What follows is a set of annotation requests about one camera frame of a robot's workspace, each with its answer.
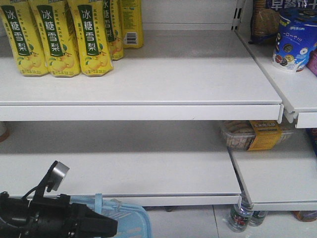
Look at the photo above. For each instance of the white store shelving unit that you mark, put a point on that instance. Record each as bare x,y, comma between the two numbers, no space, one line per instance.
148,131

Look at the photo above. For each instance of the light blue plastic basket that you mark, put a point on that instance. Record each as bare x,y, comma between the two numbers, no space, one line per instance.
133,220

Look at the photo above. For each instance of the blue cookie cup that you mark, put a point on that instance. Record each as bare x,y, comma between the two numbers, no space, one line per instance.
296,38

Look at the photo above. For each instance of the clear water bottle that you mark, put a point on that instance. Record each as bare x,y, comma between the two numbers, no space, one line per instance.
239,217

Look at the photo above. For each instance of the yellow pear drink carton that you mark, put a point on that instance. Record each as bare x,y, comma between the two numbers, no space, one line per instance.
88,17
57,32
24,37

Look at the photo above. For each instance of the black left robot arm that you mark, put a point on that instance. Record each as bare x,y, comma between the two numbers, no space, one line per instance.
14,216

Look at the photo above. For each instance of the biscuit box yellow label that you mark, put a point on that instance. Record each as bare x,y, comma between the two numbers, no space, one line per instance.
254,135

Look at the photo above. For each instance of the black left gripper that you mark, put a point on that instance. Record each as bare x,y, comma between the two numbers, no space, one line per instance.
58,218

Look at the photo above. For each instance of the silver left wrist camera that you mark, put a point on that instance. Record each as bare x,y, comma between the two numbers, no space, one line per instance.
55,175

